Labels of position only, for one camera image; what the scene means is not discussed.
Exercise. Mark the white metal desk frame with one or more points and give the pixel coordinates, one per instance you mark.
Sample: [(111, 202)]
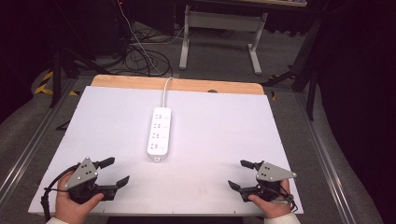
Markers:
[(222, 21)]

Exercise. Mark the black metal stand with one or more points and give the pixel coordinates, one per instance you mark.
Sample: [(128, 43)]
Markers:
[(306, 68)]

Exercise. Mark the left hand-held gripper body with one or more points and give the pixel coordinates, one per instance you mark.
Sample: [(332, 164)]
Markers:
[(81, 174)]

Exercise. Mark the yellow black floor tape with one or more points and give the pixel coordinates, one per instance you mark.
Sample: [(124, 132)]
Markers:
[(45, 82)]

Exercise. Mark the black tripod stand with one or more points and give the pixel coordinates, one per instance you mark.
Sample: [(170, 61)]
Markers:
[(57, 74)]

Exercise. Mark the aluminium floor rail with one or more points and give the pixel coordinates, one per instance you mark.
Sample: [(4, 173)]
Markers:
[(323, 158), (34, 137)]

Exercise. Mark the person's right hand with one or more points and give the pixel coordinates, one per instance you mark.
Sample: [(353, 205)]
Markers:
[(274, 207)]

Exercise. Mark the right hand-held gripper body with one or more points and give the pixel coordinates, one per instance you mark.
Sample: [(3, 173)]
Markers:
[(271, 179)]

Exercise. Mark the wooden table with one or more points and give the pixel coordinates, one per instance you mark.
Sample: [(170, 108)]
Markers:
[(186, 84)]

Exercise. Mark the white power strip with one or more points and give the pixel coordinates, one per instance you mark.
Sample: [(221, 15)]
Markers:
[(159, 133)]

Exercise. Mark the white board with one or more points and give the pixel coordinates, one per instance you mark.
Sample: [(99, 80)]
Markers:
[(214, 130)]

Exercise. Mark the person's left hand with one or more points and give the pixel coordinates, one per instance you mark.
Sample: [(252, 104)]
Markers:
[(71, 208)]

